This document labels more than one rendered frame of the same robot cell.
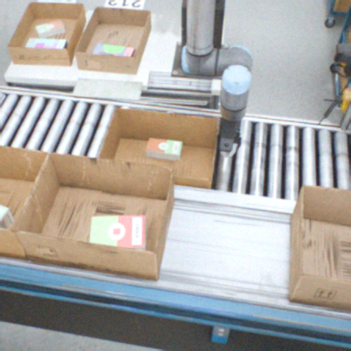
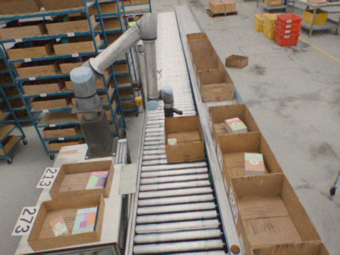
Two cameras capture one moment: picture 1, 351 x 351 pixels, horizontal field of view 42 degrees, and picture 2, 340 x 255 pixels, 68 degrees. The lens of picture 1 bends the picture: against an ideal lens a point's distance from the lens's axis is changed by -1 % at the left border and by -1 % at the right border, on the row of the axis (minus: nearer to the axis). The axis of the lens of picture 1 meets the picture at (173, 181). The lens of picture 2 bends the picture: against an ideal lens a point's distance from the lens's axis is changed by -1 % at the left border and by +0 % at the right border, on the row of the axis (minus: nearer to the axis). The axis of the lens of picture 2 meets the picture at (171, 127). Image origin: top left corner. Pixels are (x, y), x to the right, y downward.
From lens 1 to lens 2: 2.20 m
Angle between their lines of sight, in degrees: 69
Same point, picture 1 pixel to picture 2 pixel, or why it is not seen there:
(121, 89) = (128, 172)
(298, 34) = (13, 175)
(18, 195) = (230, 164)
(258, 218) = (206, 108)
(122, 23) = (59, 187)
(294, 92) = not seen: hidden behind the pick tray
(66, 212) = not seen: hidden behind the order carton
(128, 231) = (234, 121)
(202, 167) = (178, 134)
